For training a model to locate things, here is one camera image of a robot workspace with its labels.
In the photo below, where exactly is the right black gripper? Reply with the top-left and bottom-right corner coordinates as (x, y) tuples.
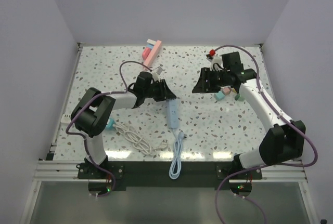
(192, 68), (229, 95)

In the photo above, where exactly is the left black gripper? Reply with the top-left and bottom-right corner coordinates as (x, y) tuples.
(144, 79), (176, 102)

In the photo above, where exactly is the blue power strip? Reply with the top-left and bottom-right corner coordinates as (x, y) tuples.
(166, 99), (179, 129)

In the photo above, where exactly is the teal plug adapter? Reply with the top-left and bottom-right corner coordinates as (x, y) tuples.
(214, 91), (225, 101)

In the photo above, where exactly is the salmon plug adapter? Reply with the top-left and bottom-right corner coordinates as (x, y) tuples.
(222, 87), (232, 96)

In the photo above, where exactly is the green plug adapter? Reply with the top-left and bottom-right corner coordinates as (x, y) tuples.
(234, 94), (245, 101)

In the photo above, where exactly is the pink power strip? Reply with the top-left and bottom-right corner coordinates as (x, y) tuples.
(144, 40), (162, 67)

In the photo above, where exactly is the white cord of teal strip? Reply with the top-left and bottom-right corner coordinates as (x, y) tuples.
(114, 122), (169, 157)

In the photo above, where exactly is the teal power strip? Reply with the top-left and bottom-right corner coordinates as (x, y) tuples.
(105, 118), (115, 130)

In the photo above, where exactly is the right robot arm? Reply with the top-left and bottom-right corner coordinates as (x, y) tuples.
(192, 50), (305, 179)

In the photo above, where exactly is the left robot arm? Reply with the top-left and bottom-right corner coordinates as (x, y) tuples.
(66, 72), (177, 178)

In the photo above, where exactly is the red pink plug adapter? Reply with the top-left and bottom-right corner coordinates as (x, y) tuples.
(142, 47), (151, 60)

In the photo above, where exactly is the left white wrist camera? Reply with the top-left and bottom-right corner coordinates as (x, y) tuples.
(151, 66), (163, 81)

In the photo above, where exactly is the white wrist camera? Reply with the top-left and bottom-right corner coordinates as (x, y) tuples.
(151, 66), (163, 81)
(206, 49), (222, 71)

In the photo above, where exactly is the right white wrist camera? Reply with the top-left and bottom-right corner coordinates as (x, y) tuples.
(206, 49), (222, 71)

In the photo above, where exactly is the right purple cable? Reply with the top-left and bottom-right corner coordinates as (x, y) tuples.
(215, 44), (318, 224)

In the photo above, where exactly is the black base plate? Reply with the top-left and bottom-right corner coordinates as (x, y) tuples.
(78, 160), (263, 200)

